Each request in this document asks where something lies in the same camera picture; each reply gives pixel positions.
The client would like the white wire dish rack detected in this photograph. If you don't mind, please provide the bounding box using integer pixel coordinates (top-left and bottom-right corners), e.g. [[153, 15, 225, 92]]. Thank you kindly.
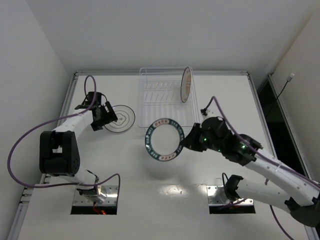
[[137, 66, 200, 136]]

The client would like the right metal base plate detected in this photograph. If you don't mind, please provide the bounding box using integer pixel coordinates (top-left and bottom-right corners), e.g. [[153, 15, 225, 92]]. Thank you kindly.
[[206, 185, 254, 207]]

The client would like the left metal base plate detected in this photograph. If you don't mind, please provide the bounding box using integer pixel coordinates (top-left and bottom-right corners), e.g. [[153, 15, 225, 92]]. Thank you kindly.
[[72, 185, 119, 207]]

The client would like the metal base plate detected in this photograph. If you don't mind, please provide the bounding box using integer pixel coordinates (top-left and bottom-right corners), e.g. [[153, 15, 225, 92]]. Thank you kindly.
[[206, 185, 254, 207], [72, 185, 119, 207]]

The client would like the white plate with black rings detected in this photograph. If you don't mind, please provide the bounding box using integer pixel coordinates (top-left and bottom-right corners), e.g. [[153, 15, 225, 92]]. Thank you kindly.
[[104, 104, 136, 134]]

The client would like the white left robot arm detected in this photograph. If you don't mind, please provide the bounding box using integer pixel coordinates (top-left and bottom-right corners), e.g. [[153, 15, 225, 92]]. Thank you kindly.
[[39, 91, 118, 204]]

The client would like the white plate with orange sunburst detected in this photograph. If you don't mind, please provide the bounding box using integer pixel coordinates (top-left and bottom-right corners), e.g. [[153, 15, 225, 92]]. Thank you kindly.
[[180, 66, 193, 103]]

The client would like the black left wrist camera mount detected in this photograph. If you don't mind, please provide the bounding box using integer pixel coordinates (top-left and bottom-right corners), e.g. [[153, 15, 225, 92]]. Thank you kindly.
[[75, 91, 96, 110]]

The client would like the black hanging wall cable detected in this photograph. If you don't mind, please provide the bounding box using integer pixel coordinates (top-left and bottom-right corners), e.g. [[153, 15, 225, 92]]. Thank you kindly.
[[263, 72, 295, 121]]

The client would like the dark green rimmed plate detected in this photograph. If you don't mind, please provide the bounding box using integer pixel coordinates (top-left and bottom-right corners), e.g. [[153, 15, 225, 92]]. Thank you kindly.
[[144, 118, 185, 162]]

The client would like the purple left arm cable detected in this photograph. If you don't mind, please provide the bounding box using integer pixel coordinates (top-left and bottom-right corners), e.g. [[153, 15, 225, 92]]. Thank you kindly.
[[6, 74, 121, 203]]

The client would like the aluminium table frame rail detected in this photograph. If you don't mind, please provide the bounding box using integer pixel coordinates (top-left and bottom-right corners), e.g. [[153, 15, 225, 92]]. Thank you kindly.
[[7, 71, 81, 240]]

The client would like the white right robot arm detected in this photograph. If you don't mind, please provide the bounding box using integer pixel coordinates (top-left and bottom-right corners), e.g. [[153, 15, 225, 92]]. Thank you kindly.
[[180, 117, 320, 228]]

